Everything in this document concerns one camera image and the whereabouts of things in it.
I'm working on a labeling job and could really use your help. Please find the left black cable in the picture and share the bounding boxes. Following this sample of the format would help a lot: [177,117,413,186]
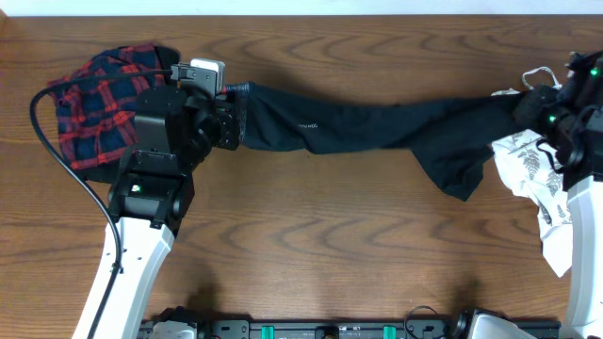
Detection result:
[29,69,173,339]

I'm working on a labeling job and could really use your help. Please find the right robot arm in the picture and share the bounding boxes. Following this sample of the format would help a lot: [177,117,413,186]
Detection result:
[449,52,602,338]

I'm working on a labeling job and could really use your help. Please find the white fern print garment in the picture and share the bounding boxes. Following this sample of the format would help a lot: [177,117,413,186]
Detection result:
[492,129,573,277]

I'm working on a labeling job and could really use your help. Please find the black leggings with red waistband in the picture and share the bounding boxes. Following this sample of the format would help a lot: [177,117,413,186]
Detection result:
[227,82,528,201]

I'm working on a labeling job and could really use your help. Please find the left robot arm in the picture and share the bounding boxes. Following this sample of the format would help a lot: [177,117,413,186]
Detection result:
[73,86,245,338]

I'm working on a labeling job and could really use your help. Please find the red navy plaid garment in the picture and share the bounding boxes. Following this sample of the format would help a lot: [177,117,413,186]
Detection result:
[46,43,173,171]

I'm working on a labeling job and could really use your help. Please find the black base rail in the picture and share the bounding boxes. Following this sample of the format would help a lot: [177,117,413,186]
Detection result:
[135,307,562,339]

